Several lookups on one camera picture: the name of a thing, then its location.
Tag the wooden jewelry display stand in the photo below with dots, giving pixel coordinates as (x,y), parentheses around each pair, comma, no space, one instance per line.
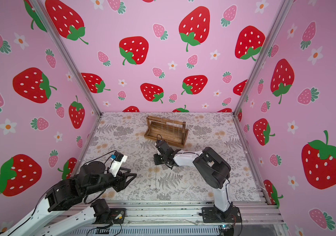
(175,133)

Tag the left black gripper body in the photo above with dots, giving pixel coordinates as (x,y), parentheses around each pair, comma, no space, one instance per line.
(118,183)

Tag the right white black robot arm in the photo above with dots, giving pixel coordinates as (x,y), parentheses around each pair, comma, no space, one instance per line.
(211,166)

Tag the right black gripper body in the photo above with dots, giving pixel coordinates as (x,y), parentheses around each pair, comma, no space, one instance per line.
(160,154)

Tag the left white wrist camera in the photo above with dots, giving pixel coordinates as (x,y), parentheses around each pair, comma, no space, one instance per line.
(118,160)

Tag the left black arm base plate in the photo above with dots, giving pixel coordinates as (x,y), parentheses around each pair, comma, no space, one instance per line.
(112,215)

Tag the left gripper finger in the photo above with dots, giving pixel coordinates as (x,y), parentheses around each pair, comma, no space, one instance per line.
(124,170)
(127,179)

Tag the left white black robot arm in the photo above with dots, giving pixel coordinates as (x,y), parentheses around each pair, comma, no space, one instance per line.
(92,178)

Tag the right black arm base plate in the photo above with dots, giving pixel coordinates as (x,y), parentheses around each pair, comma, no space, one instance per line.
(214,215)

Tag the aluminium rail frame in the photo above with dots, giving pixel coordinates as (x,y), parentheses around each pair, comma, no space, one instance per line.
(182,218)

